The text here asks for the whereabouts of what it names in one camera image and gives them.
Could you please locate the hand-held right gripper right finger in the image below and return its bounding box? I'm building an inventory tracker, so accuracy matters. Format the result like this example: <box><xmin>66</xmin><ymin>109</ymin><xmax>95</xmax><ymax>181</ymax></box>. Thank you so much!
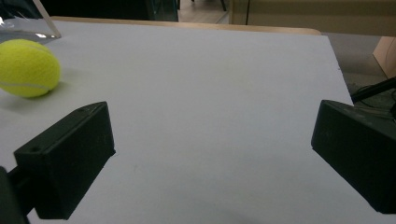
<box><xmin>310</xmin><ymin>99</ymin><xmax>396</xmax><ymax>215</ymax></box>

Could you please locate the clear plastic container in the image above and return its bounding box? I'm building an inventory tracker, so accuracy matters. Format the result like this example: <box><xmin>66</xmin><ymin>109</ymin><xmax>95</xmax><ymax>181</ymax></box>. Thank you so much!
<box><xmin>0</xmin><ymin>0</ymin><xmax>63</xmax><ymax>45</ymax></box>

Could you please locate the yellow tennis ball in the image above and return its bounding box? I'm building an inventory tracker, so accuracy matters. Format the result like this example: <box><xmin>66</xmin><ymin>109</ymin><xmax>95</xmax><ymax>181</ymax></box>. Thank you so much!
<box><xmin>0</xmin><ymin>38</ymin><xmax>62</xmax><ymax>99</ymax></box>

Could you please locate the black metal stand leg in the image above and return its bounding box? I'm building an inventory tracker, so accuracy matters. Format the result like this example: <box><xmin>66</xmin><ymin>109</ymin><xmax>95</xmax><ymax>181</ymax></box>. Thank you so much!
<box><xmin>350</xmin><ymin>76</ymin><xmax>396</xmax><ymax>104</ymax></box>

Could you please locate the beige cabinet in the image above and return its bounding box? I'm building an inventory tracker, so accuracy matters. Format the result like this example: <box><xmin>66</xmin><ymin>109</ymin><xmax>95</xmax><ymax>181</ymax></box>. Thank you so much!
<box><xmin>229</xmin><ymin>0</ymin><xmax>396</xmax><ymax>37</ymax></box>

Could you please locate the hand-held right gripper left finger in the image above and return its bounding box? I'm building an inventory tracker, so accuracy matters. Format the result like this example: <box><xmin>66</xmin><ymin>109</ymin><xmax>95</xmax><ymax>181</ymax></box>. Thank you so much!
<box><xmin>13</xmin><ymin>101</ymin><xmax>117</xmax><ymax>220</ymax></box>

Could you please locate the dark curtain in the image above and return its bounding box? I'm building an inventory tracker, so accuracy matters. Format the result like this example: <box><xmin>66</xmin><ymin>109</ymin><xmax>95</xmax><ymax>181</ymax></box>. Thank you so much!
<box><xmin>40</xmin><ymin>0</ymin><xmax>179</xmax><ymax>22</ymax></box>

